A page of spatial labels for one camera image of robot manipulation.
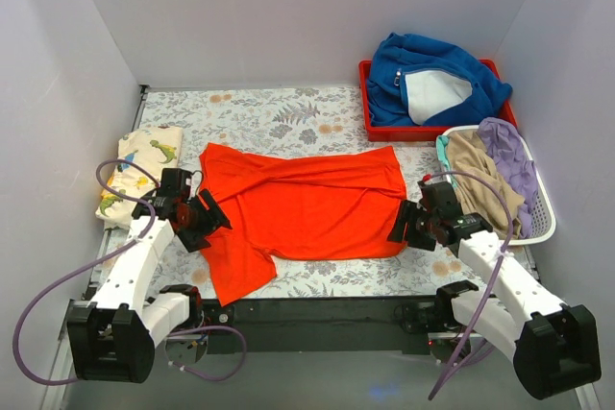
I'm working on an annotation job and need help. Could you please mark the purple garment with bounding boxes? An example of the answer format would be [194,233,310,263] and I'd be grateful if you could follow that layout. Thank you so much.
[477,117,539,238]

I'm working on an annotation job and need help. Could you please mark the orange t shirt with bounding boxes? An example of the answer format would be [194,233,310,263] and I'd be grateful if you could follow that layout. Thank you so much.
[200,143,406,305]

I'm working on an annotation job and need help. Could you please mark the blue zip jacket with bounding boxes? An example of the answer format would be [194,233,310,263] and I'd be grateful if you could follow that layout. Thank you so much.
[365,33,513,127]

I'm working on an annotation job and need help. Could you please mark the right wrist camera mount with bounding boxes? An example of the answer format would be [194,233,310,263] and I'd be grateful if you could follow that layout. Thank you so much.
[417,174,434,197]

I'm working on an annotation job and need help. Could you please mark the beige garment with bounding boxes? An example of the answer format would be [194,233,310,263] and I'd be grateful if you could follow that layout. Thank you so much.
[446,130,525,238]

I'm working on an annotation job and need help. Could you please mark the dinosaur print folded cloth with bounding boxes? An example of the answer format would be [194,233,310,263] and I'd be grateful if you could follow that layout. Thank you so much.
[94,125,185,231]

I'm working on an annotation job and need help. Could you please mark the floral tablecloth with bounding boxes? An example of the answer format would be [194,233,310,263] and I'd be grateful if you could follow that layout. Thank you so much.
[118,86,482,299]

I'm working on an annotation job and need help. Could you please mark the white laundry basket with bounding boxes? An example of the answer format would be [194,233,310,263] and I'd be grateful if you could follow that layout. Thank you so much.
[442,125,556,247]

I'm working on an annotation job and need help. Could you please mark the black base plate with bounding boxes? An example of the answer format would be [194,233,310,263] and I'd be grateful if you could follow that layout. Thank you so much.
[203,295,461,354]

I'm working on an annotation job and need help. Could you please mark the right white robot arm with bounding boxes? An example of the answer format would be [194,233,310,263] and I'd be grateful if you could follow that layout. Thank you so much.
[388,177,602,399]

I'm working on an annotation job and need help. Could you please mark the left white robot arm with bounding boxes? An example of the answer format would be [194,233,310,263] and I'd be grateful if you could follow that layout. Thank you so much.
[67,168,231,383]

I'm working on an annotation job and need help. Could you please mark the aluminium frame rail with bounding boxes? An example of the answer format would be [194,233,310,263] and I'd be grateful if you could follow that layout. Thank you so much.
[40,299,167,410]

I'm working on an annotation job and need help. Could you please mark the red plastic tray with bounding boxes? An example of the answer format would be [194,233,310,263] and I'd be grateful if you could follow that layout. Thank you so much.
[357,59,518,142]

